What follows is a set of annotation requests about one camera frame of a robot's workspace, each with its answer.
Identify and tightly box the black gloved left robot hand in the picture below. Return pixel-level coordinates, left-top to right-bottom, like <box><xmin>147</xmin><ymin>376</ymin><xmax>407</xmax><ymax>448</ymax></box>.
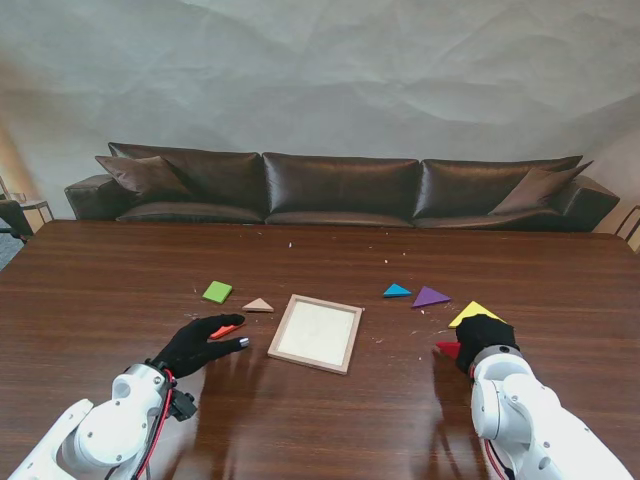
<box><xmin>152</xmin><ymin>313</ymin><xmax>252</xmax><ymax>380</ymax></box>

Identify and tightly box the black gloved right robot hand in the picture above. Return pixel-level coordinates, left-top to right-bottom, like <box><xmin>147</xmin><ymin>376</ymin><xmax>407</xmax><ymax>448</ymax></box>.
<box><xmin>453</xmin><ymin>313</ymin><xmax>521</xmax><ymax>375</ymax></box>

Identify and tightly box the large yellow triangle piece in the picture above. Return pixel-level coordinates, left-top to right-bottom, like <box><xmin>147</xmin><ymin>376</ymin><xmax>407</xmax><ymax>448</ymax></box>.
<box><xmin>447</xmin><ymin>300</ymin><xmax>507</xmax><ymax>330</ymax></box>

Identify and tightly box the orange parallelogram piece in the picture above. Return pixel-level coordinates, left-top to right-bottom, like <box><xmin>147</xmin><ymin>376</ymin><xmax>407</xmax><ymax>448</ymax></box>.
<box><xmin>209</xmin><ymin>322</ymin><xmax>248</xmax><ymax>342</ymax></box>

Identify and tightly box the large red triangle piece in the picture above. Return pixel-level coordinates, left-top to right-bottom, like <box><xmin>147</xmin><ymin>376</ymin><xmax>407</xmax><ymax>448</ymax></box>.
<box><xmin>432</xmin><ymin>340</ymin><xmax>463</xmax><ymax>361</ymax></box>

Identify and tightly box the purple triangle piece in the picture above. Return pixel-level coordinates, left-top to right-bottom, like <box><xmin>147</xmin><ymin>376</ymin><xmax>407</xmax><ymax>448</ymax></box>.
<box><xmin>410</xmin><ymin>285</ymin><xmax>453</xmax><ymax>310</ymax></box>

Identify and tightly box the small beige triangle piece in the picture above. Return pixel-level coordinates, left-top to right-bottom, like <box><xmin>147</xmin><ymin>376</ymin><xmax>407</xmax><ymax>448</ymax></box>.
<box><xmin>241</xmin><ymin>297</ymin><xmax>276</xmax><ymax>315</ymax></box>

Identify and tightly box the square wooden tangram tray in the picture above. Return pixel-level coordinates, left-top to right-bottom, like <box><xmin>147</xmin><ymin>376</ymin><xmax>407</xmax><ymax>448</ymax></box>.
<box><xmin>266</xmin><ymin>293</ymin><xmax>365</xmax><ymax>377</ymax></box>

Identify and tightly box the green square piece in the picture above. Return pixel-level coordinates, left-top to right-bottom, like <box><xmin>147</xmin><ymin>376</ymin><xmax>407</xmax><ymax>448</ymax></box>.
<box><xmin>201</xmin><ymin>280</ymin><xmax>235</xmax><ymax>305</ymax></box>

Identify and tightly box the brown sofa cushion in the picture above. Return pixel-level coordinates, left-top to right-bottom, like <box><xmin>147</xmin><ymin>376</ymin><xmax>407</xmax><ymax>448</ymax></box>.
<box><xmin>488</xmin><ymin>160</ymin><xmax>596</xmax><ymax>218</ymax></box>
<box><xmin>94</xmin><ymin>155</ymin><xmax>195</xmax><ymax>202</ymax></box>

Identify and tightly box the brown leather sofa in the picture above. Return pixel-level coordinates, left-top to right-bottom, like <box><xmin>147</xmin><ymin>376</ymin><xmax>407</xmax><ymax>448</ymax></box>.
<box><xmin>63</xmin><ymin>141</ymin><xmax>622</xmax><ymax>234</ymax></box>

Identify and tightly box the side table with metal legs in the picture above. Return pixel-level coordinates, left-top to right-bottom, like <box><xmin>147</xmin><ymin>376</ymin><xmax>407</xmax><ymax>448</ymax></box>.
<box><xmin>0</xmin><ymin>174</ymin><xmax>56</xmax><ymax>245</ymax></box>

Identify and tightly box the red and black left arm cable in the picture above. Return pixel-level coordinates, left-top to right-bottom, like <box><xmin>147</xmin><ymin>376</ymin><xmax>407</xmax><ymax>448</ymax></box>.
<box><xmin>130</xmin><ymin>367</ymin><xmax>177</xmax><ymax>480</ymax></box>

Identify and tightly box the red and black arm cable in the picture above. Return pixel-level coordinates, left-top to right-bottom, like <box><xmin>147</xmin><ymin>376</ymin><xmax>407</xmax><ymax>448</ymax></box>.
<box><xmin>130</xmin><ymin>367</ymin><xmax>177</xmax><ymax>480</ymax></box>
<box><xmin>469</xmin><ymin>367</ymin><xmax>516</xmax><ymax>480</ymax></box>

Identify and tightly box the red and black right arm cable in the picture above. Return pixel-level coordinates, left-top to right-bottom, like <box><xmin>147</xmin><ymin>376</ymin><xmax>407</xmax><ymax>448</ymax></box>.
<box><xmin>469</xmin><ymin>367</ymin><xmax>516</xmax><ymax>480</ymax></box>

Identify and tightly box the dark metal chair frame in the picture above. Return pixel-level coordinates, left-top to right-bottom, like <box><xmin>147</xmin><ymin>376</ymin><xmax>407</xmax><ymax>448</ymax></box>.
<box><xmin>613</xmin><ymin>204</ymin><xmax>640</xmax><ymax>253</ymax></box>

